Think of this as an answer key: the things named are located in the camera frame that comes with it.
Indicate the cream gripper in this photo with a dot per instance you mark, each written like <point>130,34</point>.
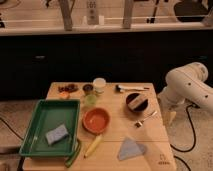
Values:
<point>168,113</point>

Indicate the blue-grey towel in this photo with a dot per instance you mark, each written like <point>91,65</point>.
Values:
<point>130,149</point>

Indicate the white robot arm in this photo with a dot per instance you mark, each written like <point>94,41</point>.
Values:
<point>185,83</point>

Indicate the black bowl with wooden block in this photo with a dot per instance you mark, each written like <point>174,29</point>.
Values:
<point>136,102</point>

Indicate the red orange bowl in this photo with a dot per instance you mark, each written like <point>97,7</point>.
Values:
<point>96,120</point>

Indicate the black white brush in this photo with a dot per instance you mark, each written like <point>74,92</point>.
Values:
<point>122,88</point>

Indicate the white cup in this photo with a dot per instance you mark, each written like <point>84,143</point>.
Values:
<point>99,84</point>

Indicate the small green cup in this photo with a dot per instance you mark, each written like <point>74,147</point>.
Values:
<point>90,100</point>

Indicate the small brown cup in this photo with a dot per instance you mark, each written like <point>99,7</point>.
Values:
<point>88,89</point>

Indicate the green pea pod toy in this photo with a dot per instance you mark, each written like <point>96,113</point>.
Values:
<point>73,157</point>

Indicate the small orange lid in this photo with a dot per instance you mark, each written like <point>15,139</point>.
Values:
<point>64,95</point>

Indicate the blue sponge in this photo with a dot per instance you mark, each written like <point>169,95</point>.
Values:
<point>56,134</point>

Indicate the green plastic tray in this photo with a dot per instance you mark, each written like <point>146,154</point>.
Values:
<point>47,116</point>

